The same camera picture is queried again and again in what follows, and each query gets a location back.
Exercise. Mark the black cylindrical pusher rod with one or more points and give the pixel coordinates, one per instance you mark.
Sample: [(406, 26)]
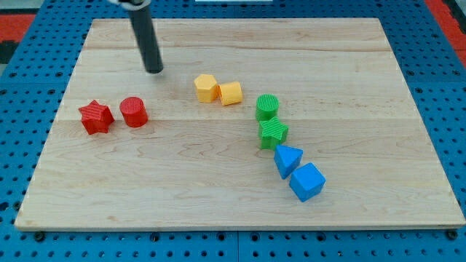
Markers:
[(143, 27)]

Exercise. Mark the light wooden board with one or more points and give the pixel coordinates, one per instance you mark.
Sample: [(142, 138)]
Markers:
[(198, 166)]

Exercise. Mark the yellow hexagon block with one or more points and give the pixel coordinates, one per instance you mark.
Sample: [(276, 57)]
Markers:
[(206, 88)]

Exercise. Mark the red cylinder block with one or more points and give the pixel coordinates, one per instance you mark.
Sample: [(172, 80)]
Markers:
[(133, 111)]

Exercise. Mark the red star block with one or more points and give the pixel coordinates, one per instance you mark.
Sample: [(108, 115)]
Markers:
[(96, 118)]

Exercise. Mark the yellow cylinder block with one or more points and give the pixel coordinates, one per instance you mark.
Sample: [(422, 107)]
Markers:
[(230, 93)]

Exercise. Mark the green cylinder block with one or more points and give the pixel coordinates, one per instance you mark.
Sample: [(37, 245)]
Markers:
[(266, 107)]

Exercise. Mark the green star block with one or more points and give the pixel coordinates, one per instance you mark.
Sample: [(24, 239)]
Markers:
[(272, 132)]

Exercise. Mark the blue triangle block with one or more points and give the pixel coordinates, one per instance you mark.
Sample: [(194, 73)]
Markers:
[(287, 159)]

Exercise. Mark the blue cube block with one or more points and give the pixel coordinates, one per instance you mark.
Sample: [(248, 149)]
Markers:
[(307, 181)]

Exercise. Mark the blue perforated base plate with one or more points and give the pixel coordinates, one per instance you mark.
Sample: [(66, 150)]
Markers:
[(35, 79)]

